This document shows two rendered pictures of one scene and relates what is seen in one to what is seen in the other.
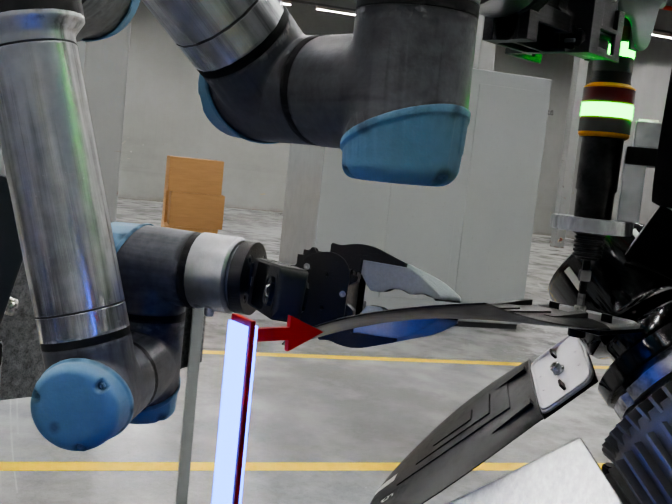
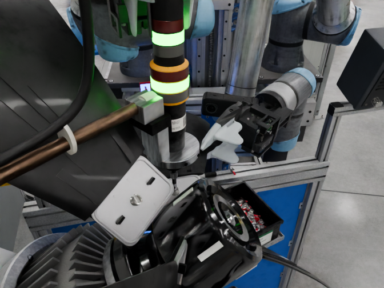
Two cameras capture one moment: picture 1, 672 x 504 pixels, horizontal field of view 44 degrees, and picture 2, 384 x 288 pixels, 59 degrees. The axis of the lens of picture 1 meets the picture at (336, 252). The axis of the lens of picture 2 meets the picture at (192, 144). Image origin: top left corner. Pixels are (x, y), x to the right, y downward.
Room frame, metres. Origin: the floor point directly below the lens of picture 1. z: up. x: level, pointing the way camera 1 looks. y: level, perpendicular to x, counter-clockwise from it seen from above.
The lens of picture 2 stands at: (0.89, -0.53, 1.54)
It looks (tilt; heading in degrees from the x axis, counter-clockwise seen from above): 37 degrees down; 114
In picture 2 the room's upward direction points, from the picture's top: straight up
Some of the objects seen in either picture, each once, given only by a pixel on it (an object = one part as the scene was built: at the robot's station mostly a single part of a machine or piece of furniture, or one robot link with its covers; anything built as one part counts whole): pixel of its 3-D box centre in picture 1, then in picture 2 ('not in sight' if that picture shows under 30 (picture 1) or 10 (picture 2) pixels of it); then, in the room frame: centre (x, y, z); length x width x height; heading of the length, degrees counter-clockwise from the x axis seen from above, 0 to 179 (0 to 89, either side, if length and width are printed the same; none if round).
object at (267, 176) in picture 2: not in sight; (188, 190); (0.58, 0.12, 0.82); 0.90 x 0.04 x 0.08; 38
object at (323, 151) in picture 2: not in sight; (328, 133); (0.92, 0.39, 0.96); 0.03 x 0.03 x 0.20; 38
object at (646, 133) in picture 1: (609, 177); (166, 124); (0.72, -0.23, 1.31); 0.09 x 0.07 x 0.10; 73
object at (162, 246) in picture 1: (150, 266); (291, 90); (0.82, 0.18, 1.17); 0.11 x 0.08 x 0.09; 75
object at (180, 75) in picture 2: (608, 96); (169, 68); (0.72, -0.22, 1.38); 0.04 x 0.04 x 0.01
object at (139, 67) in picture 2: not in sight; (140, 54); (0.28, 0.40, 1.09); 0.15 x 0.15 x 0.10
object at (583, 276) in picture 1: (583, 284); (174, 178); (0.72, -0.22, 1.21); 0.01 x 0.01 x 0.05
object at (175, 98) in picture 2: (604, 126); (170, 90); (0.72, -0.22, 1.35); 0.04 x 0.04 x 0.01
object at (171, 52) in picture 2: (612, 66); (168, 46); (0.72, -0.22, 1.40); 0.03 x 0.03 x 0.01
